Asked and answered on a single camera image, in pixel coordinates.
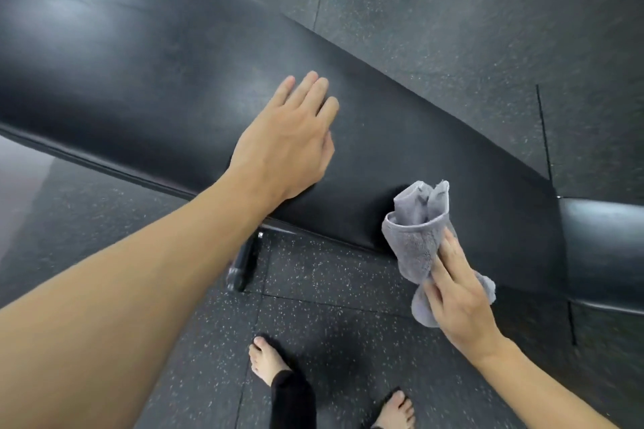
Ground person's right foot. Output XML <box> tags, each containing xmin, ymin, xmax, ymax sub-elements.
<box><xmin>372</xmin><ymin>389</ymin><xmax>417</xmax><ymax>429</ymax></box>

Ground person's left hand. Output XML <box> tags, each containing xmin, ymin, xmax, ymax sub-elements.
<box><xmin>219</xmin><ymin>70</ymin><xmax>341</xmax><ymax>219</ymax></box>

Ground person's right hand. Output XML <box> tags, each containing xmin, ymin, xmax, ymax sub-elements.
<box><xmin>421</xmin><ymin>229</ymin><xmax>510</xmax><ymax>368</ymax></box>

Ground person's foot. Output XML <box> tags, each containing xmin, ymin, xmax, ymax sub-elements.
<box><xmin>372</xmin><ymin>389</ymin><xmax>417</xmax><ymax>429</ymax></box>
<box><xmin>248</xmin><ymin>336</ymin><xmax>292</xmax><ymax>387</ymax></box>

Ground black trousers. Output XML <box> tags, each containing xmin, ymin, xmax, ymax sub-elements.
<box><xmin>269</xmin><ymin>369</ymin><xmax>318</xmax><ymax>429</ymax></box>

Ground person's left forearm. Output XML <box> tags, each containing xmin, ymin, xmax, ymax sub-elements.
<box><xmin>0</xmin><ymin>182</ymin><xmax>272</xmax><ymax>429</ymax></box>

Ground person's right forearm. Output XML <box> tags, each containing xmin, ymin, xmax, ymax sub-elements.
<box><xmin>475</xmin><ymin>341</ymin><xmax>620</xmax><ymax>429</ymax></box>

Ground black padded gym bench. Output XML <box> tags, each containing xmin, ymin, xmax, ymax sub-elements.
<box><xmin>0</xmin><ymin>0</ymin><xmax>644</xmax><ymax>316</ymax></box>

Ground person's left foot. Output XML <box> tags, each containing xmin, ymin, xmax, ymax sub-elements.
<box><xmin>248</xmin><ymin>336</ymin><xmax>292</xmax><ymax>387</ymax></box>

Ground grey towel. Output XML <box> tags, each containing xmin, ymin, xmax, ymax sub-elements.
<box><xmin>381</xmin><ymin>180</ymin><xmax>497</xmax><ymax>328</ymax></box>

